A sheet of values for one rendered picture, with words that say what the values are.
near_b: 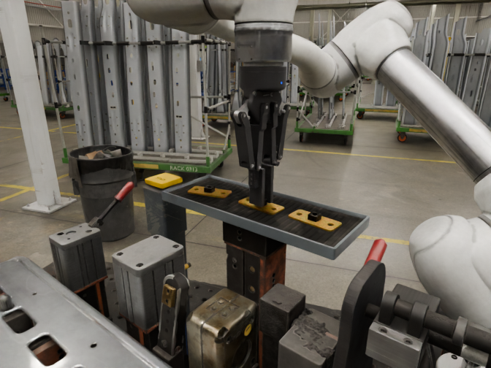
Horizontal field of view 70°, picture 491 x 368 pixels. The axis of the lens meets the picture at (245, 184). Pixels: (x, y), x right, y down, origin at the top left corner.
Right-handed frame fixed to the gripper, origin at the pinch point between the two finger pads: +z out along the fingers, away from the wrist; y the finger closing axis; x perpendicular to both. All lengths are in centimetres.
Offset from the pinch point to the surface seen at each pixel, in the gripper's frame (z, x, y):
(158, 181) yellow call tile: 4.1, -25.3, 4.7
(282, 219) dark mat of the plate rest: 4.1, 6.3, 2.0
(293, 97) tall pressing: 77, -512, -740
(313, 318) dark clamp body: 12.4, 18.2, 10.3
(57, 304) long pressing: 20.0, -22.0, 29.9
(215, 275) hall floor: 121, -118, -94
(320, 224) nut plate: 3.8, 12.3, -0.1
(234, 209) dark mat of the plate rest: 4.1, -2.6, 4.4
